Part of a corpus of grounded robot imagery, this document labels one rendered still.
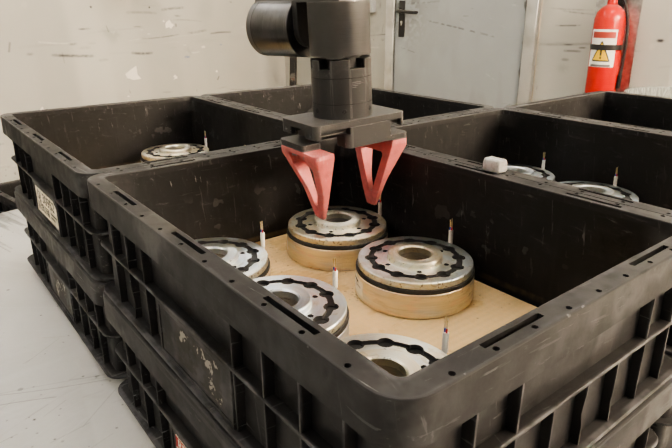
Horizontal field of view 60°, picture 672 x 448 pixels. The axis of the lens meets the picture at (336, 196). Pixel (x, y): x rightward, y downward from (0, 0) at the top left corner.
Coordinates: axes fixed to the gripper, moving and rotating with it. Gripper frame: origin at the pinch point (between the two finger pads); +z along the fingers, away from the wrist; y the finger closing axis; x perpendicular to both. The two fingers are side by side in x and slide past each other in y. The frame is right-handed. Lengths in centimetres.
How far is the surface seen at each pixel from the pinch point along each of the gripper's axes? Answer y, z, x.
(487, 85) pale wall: -249, 38, -208
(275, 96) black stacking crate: -18, -3, -50
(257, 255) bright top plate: 11.4, 1.5, 2.6
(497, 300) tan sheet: -4.6, 5.7, 16.0
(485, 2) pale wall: -249, -12, -213
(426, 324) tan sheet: 3.2, 5.3, 15.6
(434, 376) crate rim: 17.0, -5.3, 31.4
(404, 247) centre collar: 0.0, 1.7, 9.1
